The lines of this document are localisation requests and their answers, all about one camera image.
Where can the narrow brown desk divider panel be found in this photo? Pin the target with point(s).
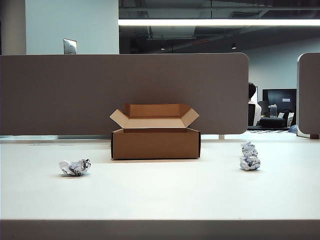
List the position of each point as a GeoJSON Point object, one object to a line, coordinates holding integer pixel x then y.
{"type": "Point", "coordinates": [310, 95]}

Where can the person in white shirt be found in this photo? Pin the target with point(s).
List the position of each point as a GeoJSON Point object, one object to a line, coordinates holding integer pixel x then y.
{"type": "Point", "coordinates": [255, 110]}

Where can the open brown cardboard box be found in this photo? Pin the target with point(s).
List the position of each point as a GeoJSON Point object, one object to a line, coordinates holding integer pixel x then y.
{"type": "Point", "coordinates": [155, 145]}

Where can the brown divider foot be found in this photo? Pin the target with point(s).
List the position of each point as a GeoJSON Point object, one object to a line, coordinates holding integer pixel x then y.
{"type": "Point", "coordinates": [314, 136]}

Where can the black monitor screen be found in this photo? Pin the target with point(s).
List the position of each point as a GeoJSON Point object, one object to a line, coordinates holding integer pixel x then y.
{"type": "Point", "coordinates": [277, 96]}

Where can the metal wall plate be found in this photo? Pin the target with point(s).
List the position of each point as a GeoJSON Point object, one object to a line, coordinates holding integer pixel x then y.
{"type": "Point", "coordinates": [70, 46]}

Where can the blue crumpled item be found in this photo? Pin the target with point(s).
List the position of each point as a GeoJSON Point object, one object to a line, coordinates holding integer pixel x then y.
{"type": "Point", "coordinates": [294, 129]}

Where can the long ceiling light strip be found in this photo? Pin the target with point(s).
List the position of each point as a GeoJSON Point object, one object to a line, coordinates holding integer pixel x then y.
{"type": "Point", "coordinates": [212, 22]}

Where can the wide brown desk divider panel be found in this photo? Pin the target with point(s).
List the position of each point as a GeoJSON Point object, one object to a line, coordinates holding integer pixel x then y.
{"type": "Point", "coordinates": [100, 87]}

